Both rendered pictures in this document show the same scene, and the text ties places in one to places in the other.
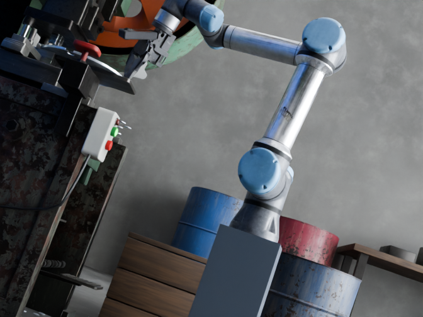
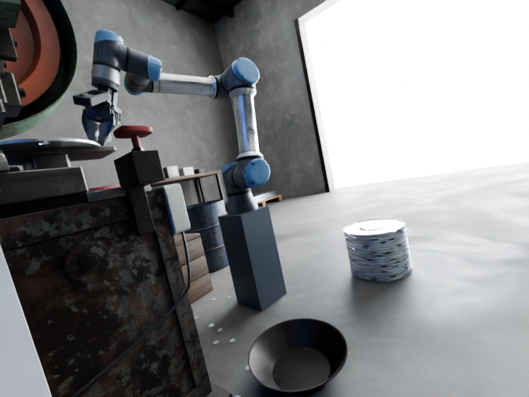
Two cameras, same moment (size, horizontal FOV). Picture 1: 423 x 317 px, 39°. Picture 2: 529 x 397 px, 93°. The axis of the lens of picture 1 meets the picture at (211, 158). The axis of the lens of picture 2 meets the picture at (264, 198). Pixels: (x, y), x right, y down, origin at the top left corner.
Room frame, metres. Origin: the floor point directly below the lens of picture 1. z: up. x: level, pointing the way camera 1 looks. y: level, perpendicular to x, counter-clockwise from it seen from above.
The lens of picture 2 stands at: (1.00, 0.73, 0.60)
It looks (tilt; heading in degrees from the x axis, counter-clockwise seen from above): 5 degrees down; 305
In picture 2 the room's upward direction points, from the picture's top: 12 degrees counter-clockwise
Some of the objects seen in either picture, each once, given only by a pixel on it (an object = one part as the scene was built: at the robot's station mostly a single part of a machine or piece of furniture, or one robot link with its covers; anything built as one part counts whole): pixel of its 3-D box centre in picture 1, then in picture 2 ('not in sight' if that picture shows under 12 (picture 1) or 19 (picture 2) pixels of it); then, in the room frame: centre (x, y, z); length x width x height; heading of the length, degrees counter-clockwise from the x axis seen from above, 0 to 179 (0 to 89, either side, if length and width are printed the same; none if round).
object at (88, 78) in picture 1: (70, 97); (144, 192); (1.55, 0.41, 0.62); 0.10 x 0.06 x 0.20; 175
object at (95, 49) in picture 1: (83, 58); (136, 145); (1.53, 0.41, 0.72); 0.07 x 0.06 x 0.08; 85
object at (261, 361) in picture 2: not in sight; (298, 358); (1.40, 0.15, 0.04); 0.30 x 0.30 x 0.07
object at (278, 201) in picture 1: (269, 183); (236, 177); (1.76, -0.19, 0.62); 0.13 x 0.12 x 0.14; 161
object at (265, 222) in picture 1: (257, 221); (240, 201); (1.77, -0.19, 0.50); 0.15 x 0.15 x 0.10
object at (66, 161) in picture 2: (90, 91); (67, 175); (1.86, 0.44, 0.72); 0.25 x 0.14 x 0.14; 85
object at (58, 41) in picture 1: (56, 41); not in sight; (1.87, 0.60, 0.84); 0.05 x 0.03 x 0.04; 175
